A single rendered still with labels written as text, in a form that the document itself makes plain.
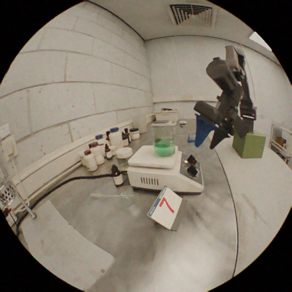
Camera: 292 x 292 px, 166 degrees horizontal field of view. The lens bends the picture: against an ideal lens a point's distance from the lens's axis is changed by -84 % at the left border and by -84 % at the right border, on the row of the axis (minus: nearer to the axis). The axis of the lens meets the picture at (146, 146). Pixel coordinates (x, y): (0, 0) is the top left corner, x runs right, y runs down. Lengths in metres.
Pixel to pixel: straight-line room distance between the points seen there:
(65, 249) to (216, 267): 0.28
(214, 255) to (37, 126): 0.68
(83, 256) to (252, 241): 0.33
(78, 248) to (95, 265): 0.05
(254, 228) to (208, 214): 0.14
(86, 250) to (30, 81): 0.63
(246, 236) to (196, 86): 1.74
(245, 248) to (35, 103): 0.79
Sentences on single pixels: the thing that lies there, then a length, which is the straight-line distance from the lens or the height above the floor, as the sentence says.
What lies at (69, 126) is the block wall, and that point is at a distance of 0.62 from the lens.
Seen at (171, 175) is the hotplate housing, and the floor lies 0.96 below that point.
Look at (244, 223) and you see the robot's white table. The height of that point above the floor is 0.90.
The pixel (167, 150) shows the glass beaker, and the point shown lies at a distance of 0.26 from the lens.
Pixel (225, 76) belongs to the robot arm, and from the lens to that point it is 0.24.
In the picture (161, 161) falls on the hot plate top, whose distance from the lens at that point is 0.26.
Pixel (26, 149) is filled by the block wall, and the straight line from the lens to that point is 0.54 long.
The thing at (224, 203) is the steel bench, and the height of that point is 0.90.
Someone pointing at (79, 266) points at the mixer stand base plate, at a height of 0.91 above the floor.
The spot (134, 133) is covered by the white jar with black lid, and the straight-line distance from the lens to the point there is 0.77.
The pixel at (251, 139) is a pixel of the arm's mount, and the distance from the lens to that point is 0.53.
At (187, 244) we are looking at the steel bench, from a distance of 0.22.
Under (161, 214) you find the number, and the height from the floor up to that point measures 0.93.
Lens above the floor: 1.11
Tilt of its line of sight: 20 degrees down
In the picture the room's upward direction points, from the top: 7 degrees counter-clockwise
